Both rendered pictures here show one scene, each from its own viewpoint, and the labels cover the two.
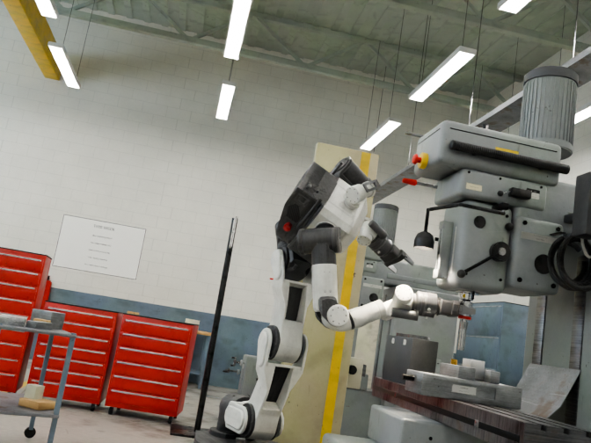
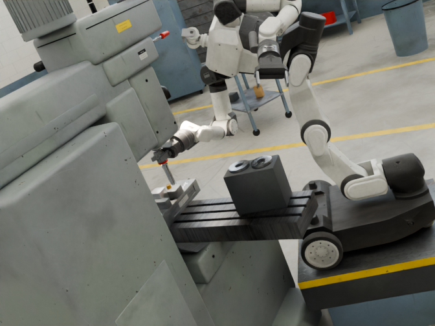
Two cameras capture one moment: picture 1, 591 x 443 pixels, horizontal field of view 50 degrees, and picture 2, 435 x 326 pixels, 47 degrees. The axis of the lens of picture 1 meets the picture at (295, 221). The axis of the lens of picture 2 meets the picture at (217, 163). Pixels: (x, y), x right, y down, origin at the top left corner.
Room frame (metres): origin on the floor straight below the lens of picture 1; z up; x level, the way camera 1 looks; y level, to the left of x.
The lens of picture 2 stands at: (3.89, -1.98, 1.92)
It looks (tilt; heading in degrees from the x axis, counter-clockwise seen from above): 21 degrees down; 135
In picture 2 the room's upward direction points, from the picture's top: 22 degrees counter-clockwise
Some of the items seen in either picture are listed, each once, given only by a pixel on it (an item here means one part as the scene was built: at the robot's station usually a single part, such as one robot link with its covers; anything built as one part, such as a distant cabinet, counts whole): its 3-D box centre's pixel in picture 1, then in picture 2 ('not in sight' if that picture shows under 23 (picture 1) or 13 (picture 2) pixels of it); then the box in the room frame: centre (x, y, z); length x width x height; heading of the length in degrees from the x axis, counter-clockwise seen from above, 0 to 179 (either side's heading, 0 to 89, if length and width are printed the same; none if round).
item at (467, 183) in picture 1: (488, 195); (111, 66); (2.29, -0.70, 1.68); 0.34 x 0.24 x 0.10; 99
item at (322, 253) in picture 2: not in sight; (321, 251); (2.69, -0.32, 0.50); 0.20 x 0.05 x 0.20; 27
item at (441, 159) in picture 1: (485, 160); (101, 33); (2.28, -0.67, 1.81); 0.47 x 0.26 x 0.16; 99
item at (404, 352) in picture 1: (409, 359); (257, 183); (2.67, -0.56, 1.04); 0.22 x 0.12 x 0.20; 18
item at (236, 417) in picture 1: (254, 419); (363, 180); (2.81, 0.04, 0.68); 0.21 x 0.20 x 0.13; 27
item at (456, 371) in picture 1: (456, 371); (167, 192); (2.17, -0.62, 1.03); 0.15 x 0.06 x 0.04; 9
